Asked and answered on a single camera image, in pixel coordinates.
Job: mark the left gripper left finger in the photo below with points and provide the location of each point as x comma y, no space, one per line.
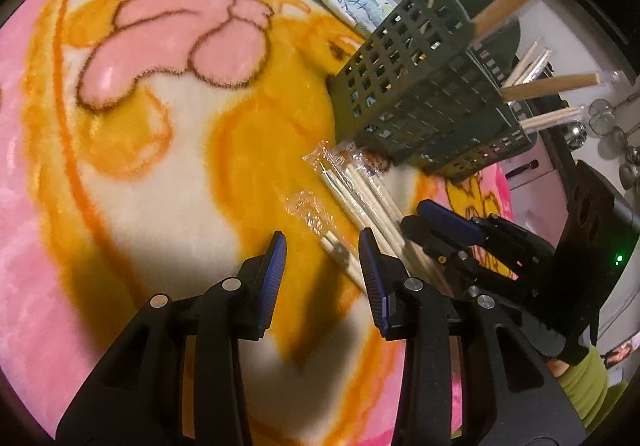
261,278

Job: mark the dark green utensil basket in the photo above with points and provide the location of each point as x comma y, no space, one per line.
418,92

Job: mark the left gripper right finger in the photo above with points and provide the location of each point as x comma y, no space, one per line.
391,305

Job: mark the hanging steel ladles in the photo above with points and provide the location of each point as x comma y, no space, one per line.
606,136

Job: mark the pink cartoon blanket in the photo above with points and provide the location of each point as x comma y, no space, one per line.
150,146

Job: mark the green left sleeve forearm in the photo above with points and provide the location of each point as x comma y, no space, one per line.
586,385

